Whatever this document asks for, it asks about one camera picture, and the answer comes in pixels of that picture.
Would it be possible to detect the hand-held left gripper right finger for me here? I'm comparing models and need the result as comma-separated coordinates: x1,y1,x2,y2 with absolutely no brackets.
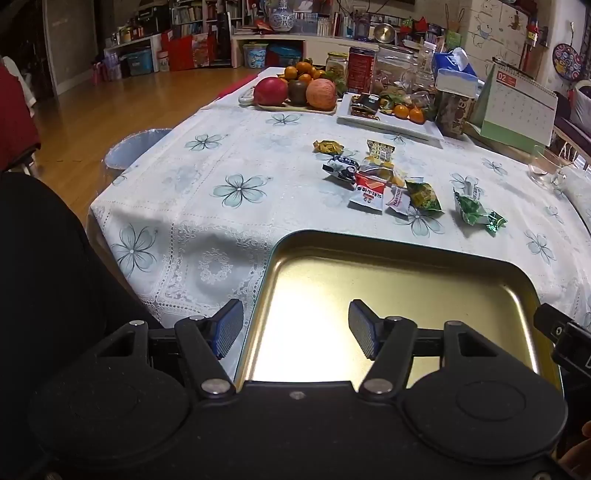
348,299,502,398

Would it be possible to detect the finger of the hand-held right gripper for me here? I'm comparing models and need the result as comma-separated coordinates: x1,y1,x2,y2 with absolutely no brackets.
533,303,572,344

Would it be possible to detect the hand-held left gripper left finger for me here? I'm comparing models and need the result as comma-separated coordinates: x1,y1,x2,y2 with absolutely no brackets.
97,299,244,400

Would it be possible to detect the gold metal tray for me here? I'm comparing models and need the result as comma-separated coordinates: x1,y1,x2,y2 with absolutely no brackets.
233,229,564,398

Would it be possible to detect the green white snack packet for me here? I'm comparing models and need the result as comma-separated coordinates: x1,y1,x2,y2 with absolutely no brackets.
453,188,491,227

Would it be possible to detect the red white snack packet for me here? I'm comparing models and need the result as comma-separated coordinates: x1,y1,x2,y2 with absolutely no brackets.
348,168,387,214

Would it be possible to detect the blue white milk candy packet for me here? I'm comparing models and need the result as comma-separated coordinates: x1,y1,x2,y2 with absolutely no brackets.
322,156,360,184

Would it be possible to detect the person's right hand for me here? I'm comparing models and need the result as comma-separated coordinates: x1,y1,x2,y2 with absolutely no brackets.
558,425,591,468

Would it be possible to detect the white floral tablecloth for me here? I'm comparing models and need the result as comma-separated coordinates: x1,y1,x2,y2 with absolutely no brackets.
88,67,591,384

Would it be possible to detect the green foil candy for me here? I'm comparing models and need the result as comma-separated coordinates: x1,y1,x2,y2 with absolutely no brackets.
481,211,508,235

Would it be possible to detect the pink white snack packet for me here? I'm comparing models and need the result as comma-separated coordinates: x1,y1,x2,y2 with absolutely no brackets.
385,186,413,216

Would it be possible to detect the green yellow snack packet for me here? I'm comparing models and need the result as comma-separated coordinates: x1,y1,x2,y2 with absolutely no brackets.
405,180,445,216

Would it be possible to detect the clear glass cup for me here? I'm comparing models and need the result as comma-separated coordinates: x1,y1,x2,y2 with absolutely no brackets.
527,145,576,191

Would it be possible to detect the yellow grey snack packet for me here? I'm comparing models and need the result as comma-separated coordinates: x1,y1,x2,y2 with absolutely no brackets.
358,164,394,180

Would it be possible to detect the yellow striped snack packet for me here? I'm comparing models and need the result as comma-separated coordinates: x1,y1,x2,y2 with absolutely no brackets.
366,140,396,165

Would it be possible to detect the person's black clothing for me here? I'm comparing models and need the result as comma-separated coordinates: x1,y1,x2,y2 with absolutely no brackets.
0,172,164,480

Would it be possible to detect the white rectangular plate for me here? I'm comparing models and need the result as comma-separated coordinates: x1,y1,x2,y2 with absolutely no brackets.
336,91,445,142

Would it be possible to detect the blue round stool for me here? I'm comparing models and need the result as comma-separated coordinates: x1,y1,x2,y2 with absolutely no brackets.
105,128,173,173

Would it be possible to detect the green desk calendar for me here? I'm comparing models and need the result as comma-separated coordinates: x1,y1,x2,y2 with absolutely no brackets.
470,58,559,149

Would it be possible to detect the dark brown snack packet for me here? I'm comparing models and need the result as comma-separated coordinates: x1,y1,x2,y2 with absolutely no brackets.
349,92,382,120

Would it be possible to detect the brown patterned box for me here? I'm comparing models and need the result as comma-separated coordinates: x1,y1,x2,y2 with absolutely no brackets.
435,90,477,140

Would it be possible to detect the wooden fruit tray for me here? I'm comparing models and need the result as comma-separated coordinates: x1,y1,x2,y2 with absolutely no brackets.
252,98,339,116

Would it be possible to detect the pink apple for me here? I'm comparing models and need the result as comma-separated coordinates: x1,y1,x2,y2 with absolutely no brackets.
305,78,337,110

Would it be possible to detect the red apple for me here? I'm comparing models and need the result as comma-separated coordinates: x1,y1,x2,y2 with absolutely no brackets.
253,77,290,106

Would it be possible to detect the dark purple fruit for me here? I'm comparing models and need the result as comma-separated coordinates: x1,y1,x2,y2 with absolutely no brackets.
287,79,310,105

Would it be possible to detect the red can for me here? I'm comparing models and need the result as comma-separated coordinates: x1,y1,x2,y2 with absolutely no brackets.
346,46,376,95

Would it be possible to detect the glass jar with lid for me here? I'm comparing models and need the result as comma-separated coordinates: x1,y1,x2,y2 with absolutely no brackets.
325,52,350,87

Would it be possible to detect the clear plastic container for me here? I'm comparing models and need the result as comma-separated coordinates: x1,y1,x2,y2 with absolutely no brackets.
372,45,419,94

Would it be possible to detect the pile of tangerines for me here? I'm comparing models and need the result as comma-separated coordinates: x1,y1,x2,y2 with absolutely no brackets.
281,61,328,85

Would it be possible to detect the blue tissue box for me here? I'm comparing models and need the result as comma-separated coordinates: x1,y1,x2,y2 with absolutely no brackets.
433,47,479,94

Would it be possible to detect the teal bucket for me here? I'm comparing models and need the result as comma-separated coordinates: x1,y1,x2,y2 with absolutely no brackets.
243,42,269,69

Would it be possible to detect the blue storage box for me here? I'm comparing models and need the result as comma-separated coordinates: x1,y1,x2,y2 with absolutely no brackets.
265,44,304,68

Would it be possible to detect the red gift bag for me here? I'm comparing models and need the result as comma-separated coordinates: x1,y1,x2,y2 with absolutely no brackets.
161,31,219,73

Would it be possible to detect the blue storage bin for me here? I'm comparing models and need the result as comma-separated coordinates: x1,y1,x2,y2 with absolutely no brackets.
126,47,154,77

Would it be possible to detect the white low shelf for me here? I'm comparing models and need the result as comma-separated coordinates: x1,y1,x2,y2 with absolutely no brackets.
231,32,380,70

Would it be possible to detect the red cloth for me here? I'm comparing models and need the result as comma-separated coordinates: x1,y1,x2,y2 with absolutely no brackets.
0,60,43,161

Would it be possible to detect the blue white vase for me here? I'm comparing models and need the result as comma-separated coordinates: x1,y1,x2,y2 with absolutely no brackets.
269,0,297,33

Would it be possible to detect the colourful round wall decoration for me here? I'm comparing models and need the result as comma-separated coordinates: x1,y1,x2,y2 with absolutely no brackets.
552,43,583,80

